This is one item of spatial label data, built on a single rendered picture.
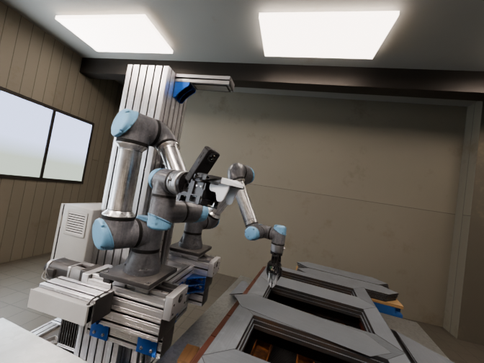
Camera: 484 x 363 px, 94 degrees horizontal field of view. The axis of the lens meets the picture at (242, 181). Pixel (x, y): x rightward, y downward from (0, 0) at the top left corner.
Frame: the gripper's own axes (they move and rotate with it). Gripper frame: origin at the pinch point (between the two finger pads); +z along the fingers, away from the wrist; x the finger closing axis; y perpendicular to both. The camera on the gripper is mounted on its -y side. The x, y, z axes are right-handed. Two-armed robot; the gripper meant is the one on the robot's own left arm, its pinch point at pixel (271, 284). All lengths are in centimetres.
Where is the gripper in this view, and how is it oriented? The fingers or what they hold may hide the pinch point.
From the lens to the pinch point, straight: 146.3
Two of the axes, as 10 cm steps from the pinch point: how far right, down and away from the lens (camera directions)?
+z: -1.6, 9.9, -0.4
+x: 9.4, 1.4, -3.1
